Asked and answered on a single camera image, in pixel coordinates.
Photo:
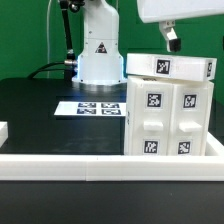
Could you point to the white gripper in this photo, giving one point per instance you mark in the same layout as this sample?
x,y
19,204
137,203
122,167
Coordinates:
x,y
161,10

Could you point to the white cabinet top block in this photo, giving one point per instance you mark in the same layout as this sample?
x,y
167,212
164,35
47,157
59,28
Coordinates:
x,y
173,67

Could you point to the white cabinet door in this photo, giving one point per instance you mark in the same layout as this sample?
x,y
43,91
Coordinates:
x,y
151,118
190,118

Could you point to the white cabinet body box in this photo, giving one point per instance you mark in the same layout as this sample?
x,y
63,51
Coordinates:
x,y
130,103

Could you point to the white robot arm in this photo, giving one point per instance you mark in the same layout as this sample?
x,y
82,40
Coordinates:
x,y
100,62

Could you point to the white base marker plate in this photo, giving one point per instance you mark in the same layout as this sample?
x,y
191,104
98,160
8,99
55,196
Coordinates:
x,y
106,109

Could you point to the white U-shaped fence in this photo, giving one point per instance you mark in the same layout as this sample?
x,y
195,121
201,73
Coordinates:
x,y
209,167

